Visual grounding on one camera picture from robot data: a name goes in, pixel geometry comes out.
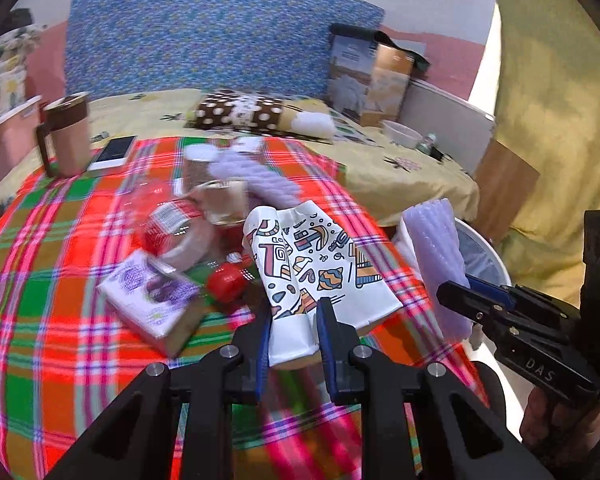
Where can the brown polka dot pillow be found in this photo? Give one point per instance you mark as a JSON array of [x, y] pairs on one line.
[[261, 113]]

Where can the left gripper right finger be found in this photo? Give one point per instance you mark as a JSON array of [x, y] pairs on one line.
[[417, 422]]

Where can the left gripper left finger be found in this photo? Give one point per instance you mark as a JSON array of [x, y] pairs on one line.
[[134, 436]]

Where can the white smartphone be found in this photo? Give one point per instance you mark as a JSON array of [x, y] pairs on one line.
[[114, 155]]

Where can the person's right hand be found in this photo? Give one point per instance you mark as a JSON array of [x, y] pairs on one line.
[[574, 432]]

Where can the black bag on bundle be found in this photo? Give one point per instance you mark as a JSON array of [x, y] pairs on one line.
[[16, 19]]

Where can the white round trash bin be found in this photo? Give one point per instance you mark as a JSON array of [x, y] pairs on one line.
[[481, 261]]

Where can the wooden board panel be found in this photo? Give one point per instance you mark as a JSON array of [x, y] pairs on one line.
[[505, 182]]

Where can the brown cardboard package box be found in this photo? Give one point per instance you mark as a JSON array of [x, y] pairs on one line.
[[368, 74]]

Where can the clear plastic bottle red label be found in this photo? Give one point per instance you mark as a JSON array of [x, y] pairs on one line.
[[179, 232]]

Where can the clear plastic cup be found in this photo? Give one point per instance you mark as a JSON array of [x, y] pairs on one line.
[[223, 202]]

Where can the purple white tissue box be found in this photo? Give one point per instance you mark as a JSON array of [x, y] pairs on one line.
[[156, 301]]

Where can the white plastic bowl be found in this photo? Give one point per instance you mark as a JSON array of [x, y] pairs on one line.
[[400, 134]]

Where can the pink bedside box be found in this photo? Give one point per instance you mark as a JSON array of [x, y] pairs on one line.
[[17, 134]]

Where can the blue patterned headboard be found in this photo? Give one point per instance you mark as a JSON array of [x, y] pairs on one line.
[[281, 46]]

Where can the pineapple print bundle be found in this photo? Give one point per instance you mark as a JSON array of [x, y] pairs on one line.
[[15, 46]]

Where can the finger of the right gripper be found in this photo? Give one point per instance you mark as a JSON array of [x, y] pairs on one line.
[[462, 300], [497, 294]]

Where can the brown mug with handle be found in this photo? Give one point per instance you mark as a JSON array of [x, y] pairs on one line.
[[64, 139]]

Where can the white patterned paper bag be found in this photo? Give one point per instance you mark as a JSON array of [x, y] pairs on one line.
[[302, 255]]

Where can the small green bottle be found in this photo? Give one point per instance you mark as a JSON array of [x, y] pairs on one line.
[[427, 143]]

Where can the yellow pineapple bed sheet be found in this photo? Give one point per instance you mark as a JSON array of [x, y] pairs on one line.
[[383, 178]]

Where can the red bottle cap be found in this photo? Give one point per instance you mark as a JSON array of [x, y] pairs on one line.
[[226, 283]]

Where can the white side cabinet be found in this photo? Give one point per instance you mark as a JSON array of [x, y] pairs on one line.
[[463, 131]]

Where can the red green plaid cloth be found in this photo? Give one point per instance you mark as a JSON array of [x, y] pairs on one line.
[[64, 356]]

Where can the yellow green curtain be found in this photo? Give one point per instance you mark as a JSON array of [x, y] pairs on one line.
[[548, 113]]

